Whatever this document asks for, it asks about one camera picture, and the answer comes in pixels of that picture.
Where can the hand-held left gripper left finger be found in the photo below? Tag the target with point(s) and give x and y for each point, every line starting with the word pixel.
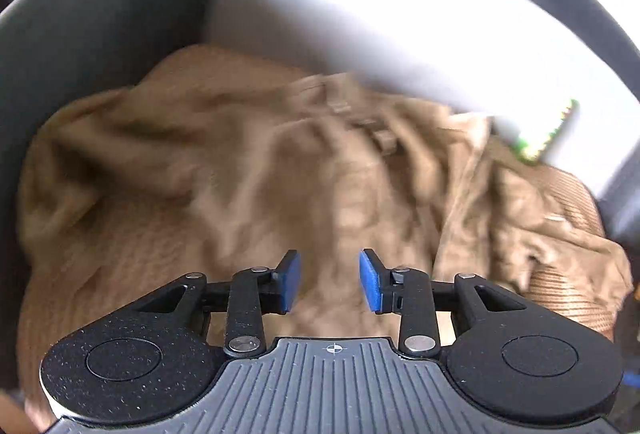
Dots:
pixel 291 281

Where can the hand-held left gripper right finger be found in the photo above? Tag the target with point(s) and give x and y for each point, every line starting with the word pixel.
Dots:
pixel 370 281

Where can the brown pants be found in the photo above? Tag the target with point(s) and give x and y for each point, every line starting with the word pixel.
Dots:
pixel 200 164

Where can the brown woven mat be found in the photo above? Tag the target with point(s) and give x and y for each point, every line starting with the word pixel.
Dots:
pixel 565 194

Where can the green chips can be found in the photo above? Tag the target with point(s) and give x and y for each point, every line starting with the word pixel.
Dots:
pixel 550 131

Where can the dark grey leather sofa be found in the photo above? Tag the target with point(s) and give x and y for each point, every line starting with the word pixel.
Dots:
pixel 100 14

